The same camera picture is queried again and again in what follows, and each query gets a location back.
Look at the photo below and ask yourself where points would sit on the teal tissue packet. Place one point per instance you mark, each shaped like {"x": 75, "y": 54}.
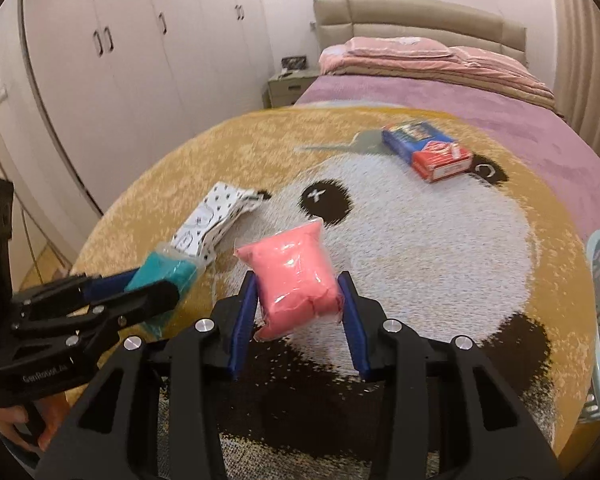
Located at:
{"x": 162, "y": 270}

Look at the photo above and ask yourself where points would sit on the pink pillow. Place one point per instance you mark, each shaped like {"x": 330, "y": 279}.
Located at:
{"x": 485, "y": 56}
{"x": 400, "y": 46}

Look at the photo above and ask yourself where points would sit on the round panda rug table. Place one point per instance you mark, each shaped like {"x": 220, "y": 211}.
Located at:
{"x": 430, "y": 260}

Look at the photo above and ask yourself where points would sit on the person's left hand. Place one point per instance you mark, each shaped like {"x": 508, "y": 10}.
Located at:
{"x": 45, "y": 427}

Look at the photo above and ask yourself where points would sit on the folded pink quilt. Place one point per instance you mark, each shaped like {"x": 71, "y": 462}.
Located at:
{"x": 430, "y": 70}

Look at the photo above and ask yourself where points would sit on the white printed carton box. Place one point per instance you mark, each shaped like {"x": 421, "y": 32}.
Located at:
{"x": 215, "y": 210}

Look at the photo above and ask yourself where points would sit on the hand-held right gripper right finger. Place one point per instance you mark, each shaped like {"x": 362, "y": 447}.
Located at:
{"x": 354, "y": 325}

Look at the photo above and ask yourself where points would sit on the grey nightstand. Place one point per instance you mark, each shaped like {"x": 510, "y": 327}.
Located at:
{"x": 287, "y": 90}

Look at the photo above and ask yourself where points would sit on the beige padded headboard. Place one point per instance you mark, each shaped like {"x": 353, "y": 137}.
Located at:
{"x": 430, "y": 17}

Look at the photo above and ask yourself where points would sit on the blue and red box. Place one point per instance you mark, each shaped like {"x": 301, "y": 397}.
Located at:
{"x": 425, "y": 150}

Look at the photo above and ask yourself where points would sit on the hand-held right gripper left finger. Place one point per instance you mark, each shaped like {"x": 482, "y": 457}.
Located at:
{"x": 242, "y": 325}

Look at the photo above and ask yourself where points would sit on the pink tissue packet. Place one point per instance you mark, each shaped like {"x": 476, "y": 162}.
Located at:
{"x": 290, "y": 280}

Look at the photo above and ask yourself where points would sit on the beige curtain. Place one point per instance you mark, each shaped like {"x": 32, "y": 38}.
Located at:
{"x": 585, "y": 60}

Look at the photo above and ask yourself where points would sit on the white wardrobe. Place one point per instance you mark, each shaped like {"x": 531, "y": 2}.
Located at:
{"x": 130, "y": 85}

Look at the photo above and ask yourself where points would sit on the purple bedspread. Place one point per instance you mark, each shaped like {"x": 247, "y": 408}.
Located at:
{"x": 530, "y": 130}

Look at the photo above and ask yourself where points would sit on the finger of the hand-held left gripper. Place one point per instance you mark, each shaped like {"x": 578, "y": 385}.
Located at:
{"x": 105, "y": 287}
{"x": 140, "y": 302}

